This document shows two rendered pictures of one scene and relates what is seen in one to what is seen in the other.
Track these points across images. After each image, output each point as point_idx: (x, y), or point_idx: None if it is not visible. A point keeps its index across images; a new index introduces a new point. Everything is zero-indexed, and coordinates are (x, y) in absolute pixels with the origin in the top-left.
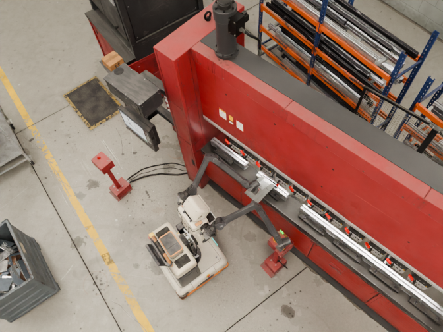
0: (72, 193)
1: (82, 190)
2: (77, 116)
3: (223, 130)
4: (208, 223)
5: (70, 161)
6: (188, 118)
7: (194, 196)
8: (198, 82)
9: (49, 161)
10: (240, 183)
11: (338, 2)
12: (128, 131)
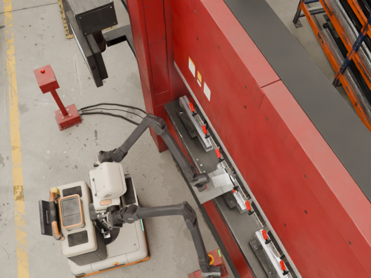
0: (16, 102)
1: (28, 102)
2: (59, 19)
3: (191, 91)
4: (123, 206)
5: (30, 65)
6: (148, 57)
7: (111, 164)
8: (171, 10)
9: (9, 58)
10: (183, 170)
11: None
12: (107, 54)
